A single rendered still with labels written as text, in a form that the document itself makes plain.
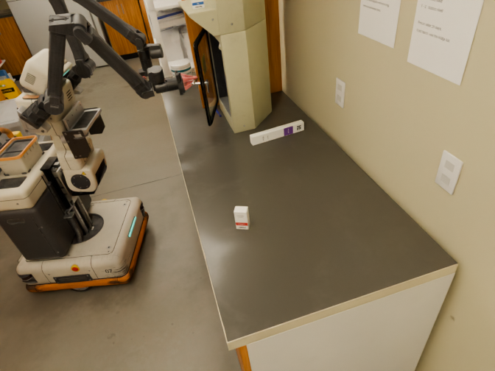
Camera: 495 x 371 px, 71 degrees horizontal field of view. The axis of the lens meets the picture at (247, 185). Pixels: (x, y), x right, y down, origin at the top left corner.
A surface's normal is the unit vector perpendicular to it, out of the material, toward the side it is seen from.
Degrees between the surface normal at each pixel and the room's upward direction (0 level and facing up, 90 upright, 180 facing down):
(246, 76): 90
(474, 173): 90
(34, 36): 90
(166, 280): 0
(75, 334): 0
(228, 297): 0
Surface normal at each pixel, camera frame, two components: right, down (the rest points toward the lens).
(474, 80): -0.95, 0.25
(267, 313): -0.11, -0.78
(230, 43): 0.29, 0.57
